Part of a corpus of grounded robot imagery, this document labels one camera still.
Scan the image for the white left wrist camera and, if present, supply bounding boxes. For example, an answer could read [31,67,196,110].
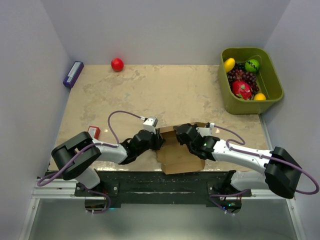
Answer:
[142,116,158,134]

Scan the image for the green striped toy ball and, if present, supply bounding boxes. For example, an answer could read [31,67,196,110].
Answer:
[244,59,260,73]

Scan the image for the brown cardboard box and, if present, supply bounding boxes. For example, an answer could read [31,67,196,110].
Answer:
[156,125,206,175]

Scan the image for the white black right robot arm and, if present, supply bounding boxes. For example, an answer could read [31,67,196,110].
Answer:
[173,123,301,199]

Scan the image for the yellow lemon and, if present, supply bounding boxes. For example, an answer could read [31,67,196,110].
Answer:
[223,57,236,73]

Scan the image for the small orange fruit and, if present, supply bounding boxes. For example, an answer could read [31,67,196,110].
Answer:
[253,93,267,101]

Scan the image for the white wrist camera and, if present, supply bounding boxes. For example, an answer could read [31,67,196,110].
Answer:
[196,122,215,137]
[142,116,158,134]

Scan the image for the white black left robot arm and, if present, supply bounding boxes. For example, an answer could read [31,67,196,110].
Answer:
[51,129,165,196]

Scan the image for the red tomato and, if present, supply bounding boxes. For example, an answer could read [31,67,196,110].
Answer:
[111,58,124,72]

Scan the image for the green plastic bin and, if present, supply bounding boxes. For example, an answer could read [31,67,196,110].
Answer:
[218,47,284,115]

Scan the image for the red dragon fruit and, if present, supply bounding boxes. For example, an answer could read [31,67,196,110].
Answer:
[231,80,253,100]

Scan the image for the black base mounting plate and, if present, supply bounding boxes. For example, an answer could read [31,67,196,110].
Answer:
[74,170,242,213]

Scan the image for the red rectangular box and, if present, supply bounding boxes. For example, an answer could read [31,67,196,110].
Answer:
[87,125,101,139]

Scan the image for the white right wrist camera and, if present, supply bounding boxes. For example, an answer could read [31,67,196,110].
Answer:
[196,122,215,137]

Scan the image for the dark red grapes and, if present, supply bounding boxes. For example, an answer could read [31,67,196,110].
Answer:
[226,62,260,95]

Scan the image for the aluminium rail frame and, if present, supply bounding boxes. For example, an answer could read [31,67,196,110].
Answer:
[18,113,307,240]

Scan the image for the purple rectangular box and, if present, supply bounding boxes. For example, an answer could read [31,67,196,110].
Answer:
[62,61,84,89]

